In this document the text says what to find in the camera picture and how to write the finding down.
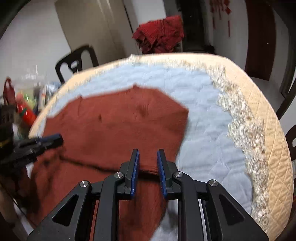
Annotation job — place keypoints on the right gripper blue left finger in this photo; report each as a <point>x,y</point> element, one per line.
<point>127,189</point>

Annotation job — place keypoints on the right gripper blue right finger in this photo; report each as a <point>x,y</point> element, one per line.
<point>169,187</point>

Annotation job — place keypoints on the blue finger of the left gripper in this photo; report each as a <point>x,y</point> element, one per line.
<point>52,141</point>

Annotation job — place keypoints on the rust red knit sweater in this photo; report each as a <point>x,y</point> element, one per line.
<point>99,134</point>

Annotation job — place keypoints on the left hand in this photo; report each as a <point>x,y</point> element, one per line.
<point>15,185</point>

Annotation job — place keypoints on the clutter of bottles and bags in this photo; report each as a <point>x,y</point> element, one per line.
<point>29,94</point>

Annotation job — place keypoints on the quilted light blue table cover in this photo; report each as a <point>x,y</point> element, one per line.
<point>232,134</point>

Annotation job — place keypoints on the dark wooden chair left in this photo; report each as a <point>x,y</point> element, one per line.
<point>74,61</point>

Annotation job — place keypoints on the dark wooden chair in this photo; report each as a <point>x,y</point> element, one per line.
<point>287,88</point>
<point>74,61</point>

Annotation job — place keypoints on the dark wooden chair right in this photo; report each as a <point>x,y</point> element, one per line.
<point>287,88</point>

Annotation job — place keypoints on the red checked cloth pile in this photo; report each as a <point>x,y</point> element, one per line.
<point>160,36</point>

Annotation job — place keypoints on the dark red wooden door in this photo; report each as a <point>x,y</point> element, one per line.
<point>261,39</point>

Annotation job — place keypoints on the red Chinese knot decorations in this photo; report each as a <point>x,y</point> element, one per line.
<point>219,7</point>

